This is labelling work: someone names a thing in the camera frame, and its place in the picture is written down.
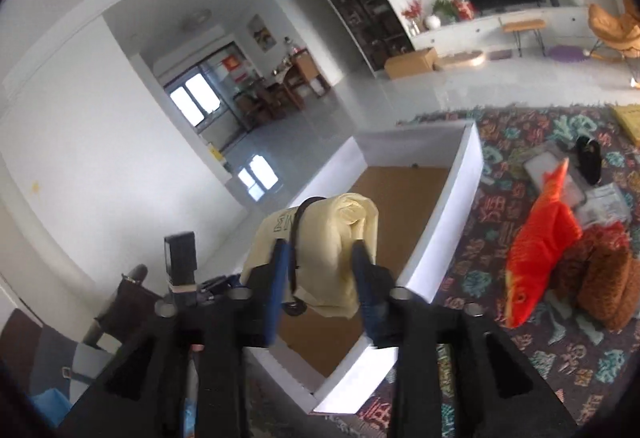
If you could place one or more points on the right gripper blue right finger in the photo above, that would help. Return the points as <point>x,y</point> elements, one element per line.
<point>379,314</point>

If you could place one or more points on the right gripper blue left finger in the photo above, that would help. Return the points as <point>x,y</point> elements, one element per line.
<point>276,278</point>

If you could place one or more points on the cream cloth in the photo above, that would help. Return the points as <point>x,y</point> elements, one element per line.
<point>323,233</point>

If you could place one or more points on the red fish plush toy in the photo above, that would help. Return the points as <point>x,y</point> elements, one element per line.
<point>549,230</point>

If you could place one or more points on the grey plastic package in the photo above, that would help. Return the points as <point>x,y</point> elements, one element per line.
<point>542,164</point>

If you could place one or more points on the silver snack package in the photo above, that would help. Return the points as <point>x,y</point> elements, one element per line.
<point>603,206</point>

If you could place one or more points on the small black pouch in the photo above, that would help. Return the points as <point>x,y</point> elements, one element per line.
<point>588,151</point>

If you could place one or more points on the white cardboard storage box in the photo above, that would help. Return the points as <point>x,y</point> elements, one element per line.
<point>423,180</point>

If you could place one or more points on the brown cardboard box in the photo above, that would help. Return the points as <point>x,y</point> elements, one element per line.
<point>411,64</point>

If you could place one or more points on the colourful woven patterned table cloth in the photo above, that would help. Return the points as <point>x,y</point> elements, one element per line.
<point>463,357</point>

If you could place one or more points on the white round vase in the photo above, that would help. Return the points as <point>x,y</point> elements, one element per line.
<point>433,22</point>

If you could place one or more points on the red flower bouquet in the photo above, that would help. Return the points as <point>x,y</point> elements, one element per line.
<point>413,14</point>

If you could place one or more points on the green and red plant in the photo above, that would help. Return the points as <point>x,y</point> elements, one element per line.
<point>453,10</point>

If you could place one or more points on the purple floor mat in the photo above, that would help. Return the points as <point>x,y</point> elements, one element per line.
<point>568,54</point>

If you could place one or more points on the small wooden bench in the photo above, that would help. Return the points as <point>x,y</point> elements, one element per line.
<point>535,27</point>

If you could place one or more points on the flat yellow cardboard box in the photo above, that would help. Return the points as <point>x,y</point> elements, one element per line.
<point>628,116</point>

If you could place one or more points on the white tv cabinet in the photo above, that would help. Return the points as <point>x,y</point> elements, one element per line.
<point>565,25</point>

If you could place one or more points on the orange lounge chair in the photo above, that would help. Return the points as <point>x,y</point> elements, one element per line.
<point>619,33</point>

